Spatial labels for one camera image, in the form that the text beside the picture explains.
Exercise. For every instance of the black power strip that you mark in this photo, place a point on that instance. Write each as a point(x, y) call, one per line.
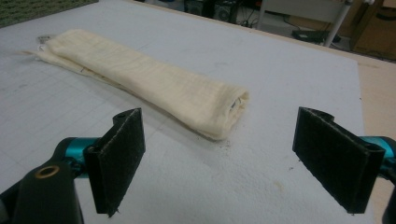
point(311, 35)

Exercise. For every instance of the white metal table frame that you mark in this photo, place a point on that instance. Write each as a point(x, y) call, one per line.
point(337, 25)

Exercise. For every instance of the brown cardboard box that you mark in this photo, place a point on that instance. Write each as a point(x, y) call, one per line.
point(378, 31)

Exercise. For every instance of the green mat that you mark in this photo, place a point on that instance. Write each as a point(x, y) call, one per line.
point(34, 11)

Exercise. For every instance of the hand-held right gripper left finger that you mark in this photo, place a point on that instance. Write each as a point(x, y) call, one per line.
point(116, 161)

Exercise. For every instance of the cream cloth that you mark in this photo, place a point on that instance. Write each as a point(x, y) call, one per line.
point(162, 84)

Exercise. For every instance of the white foam mat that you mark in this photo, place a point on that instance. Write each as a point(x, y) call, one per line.
point(264, 77)

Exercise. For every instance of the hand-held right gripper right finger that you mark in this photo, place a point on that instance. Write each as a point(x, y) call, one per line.
point(336, 158)

